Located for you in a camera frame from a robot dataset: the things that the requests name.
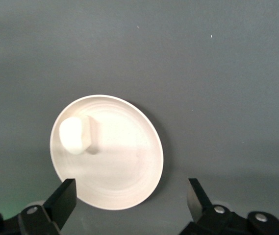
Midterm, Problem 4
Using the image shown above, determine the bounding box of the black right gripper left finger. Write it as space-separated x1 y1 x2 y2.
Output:
0 178 77 235

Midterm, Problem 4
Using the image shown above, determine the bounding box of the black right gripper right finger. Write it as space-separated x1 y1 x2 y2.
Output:
179 178 279 235

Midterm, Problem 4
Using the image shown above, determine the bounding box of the white steamed bun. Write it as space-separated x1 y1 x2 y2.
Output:
59 115 93 155

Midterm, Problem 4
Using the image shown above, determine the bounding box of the round beige plate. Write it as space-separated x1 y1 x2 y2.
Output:
50 94 164 211

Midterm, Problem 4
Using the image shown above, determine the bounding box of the dark grey table mat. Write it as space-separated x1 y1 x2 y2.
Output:
0 0 279 235

